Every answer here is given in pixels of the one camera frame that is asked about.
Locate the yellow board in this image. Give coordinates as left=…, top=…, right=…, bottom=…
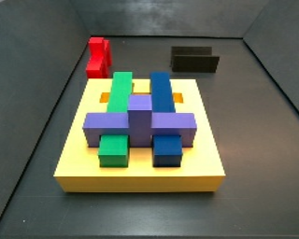
left=55, top=79, right=226, bottom=192

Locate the purple cross-shaped block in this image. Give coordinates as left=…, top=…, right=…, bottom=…
left=83, top=94, right=197, bottom=148

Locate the blue long block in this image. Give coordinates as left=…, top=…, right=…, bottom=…
left=150, top=72, right=183, bottom=167

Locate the green long block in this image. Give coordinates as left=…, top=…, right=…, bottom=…
left=99, top=72, right=133, bottom=167

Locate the black block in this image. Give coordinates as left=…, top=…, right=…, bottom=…
left=171, top=46, right=220, bottom=73

